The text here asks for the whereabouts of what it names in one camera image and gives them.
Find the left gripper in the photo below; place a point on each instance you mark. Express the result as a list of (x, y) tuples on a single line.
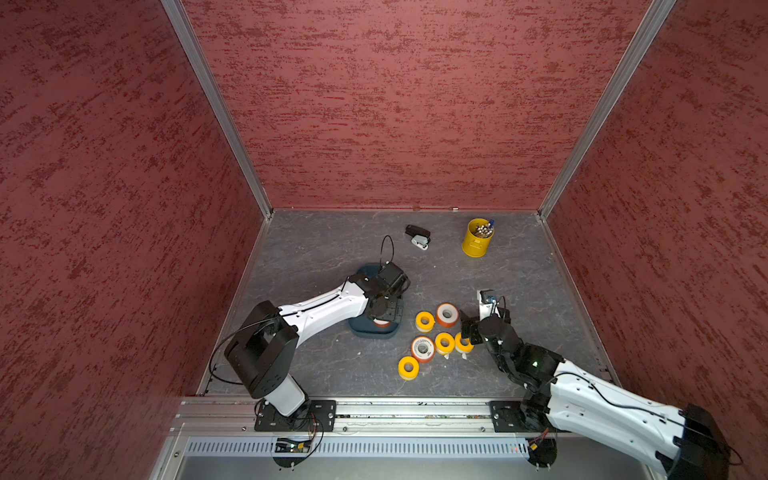
[(394, 310)]

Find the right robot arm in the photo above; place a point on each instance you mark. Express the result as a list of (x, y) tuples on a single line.
[(678, 443)]

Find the yellow pen cup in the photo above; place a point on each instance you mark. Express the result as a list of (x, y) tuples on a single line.
[(478, 236)]

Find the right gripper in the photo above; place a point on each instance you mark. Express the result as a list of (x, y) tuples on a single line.
[(469, 329)]

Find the aluminium front rail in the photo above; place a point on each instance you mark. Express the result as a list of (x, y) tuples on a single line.
[(390, 416)]

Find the teal storage box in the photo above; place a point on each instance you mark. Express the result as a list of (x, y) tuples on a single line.
[(363, 326)]

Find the yellow tape roll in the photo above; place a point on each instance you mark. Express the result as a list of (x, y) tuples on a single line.
[(408, 368), (425, 321), (444, 344), (462, 345)]

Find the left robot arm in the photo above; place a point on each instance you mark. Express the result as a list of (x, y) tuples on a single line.
[(262, 350)]

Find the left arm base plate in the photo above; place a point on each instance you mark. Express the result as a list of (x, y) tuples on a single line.
[(313, 415)]

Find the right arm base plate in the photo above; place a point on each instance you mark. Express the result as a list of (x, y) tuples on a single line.
[(513, 416)]

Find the orange sealing tape roll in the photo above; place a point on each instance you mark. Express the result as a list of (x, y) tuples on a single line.
[(423, 349), (381, 323), (447, 315)]

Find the black white stapler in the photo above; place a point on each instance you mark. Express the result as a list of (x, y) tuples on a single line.
[(420, 237)]

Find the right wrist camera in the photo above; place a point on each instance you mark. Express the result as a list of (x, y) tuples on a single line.
[(487, 303)]

